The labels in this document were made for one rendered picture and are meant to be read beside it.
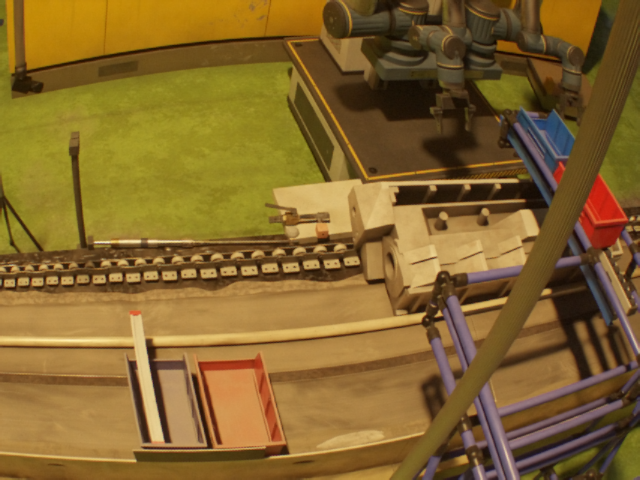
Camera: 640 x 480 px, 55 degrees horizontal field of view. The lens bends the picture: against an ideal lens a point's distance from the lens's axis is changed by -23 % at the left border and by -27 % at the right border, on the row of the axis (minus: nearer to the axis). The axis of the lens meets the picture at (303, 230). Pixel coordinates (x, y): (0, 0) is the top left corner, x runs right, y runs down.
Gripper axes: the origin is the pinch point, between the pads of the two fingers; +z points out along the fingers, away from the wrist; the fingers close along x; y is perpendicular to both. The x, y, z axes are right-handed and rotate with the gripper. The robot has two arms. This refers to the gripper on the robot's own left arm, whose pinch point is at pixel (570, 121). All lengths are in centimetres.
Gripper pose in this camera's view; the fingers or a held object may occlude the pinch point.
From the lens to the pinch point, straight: 320.5
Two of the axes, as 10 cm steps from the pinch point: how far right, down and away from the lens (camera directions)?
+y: 3.5, 3.9, -8.5
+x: 9.4, -1.3, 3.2
